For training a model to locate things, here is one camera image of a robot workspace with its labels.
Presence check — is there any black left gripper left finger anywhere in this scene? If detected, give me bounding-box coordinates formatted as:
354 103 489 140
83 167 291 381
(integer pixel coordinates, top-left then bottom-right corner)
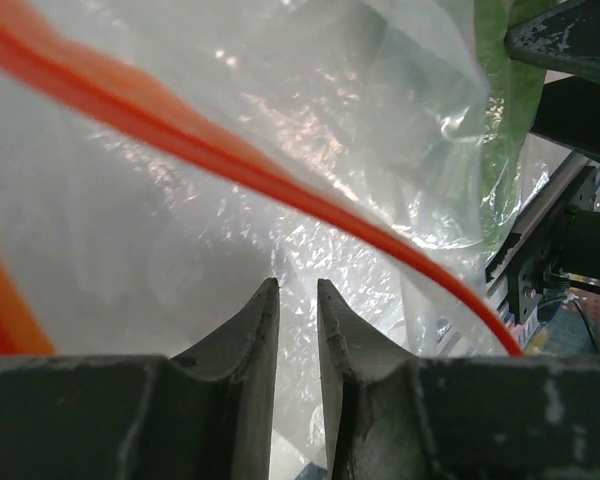
0 278 279 479

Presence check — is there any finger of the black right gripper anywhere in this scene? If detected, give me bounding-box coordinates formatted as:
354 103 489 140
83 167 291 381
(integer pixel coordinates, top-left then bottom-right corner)
505 0 600 84
531 77 600 163

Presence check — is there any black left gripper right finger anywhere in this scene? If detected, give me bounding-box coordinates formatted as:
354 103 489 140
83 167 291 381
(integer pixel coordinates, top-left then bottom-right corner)
317 280 600 479

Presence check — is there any green fake leafy vegetable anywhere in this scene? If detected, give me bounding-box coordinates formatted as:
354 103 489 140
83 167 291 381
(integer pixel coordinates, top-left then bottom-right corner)
474 0 556 256

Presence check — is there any clear zip top bag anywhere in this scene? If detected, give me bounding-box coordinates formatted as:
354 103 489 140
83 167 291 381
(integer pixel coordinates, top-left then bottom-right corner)
0 1 521 479

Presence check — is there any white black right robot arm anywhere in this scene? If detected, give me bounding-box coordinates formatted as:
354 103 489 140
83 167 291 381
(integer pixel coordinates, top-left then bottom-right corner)
505 1 600 280

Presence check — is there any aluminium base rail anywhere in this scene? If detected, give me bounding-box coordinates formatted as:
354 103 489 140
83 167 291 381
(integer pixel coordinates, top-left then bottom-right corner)
486 153 597 321

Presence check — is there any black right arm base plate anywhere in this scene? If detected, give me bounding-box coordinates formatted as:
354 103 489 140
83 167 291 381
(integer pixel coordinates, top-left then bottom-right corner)
505 166 597 325

